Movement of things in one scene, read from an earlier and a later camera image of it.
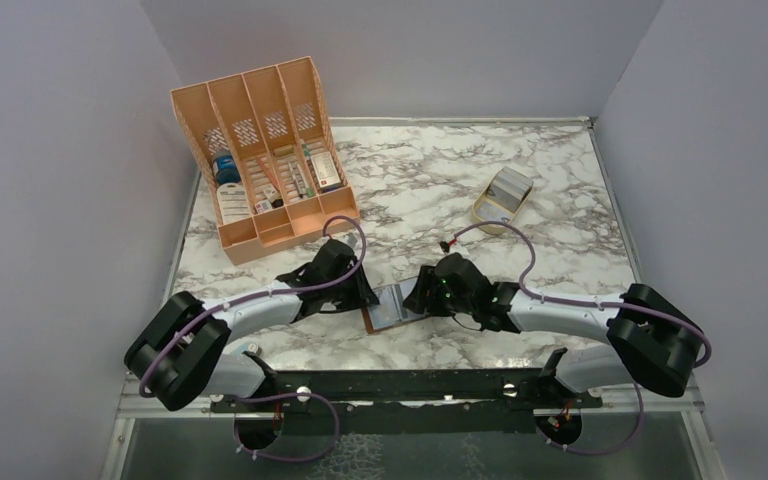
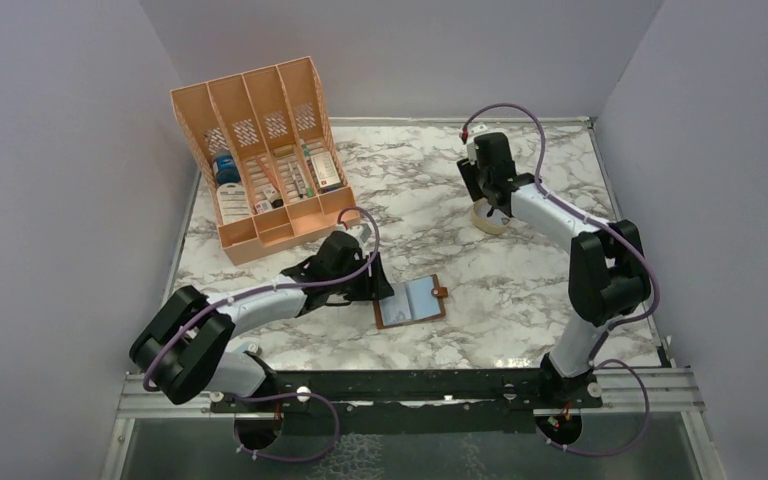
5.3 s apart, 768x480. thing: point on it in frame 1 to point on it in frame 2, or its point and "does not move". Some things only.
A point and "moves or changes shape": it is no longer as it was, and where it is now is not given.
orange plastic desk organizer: [267, 150] does not move
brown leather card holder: [390, 312] moves or changes shape
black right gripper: [418, 301] to [468, 172]
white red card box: [325, 169] does not move
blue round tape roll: [227, 171] does not move
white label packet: [233, 202] does not move
